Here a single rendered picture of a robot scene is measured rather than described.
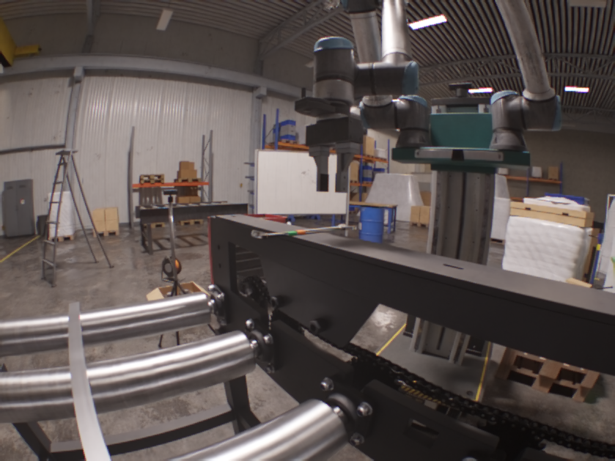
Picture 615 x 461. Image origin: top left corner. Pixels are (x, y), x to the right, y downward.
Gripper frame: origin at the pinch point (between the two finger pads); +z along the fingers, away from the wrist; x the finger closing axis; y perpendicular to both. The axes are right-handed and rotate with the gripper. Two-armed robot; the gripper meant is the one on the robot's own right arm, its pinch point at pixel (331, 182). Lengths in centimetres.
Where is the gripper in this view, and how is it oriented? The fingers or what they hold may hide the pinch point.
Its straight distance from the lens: 56.5
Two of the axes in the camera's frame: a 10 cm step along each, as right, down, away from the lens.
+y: 7.7, -0.8, 6.4
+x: -6.4, -1.4, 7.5
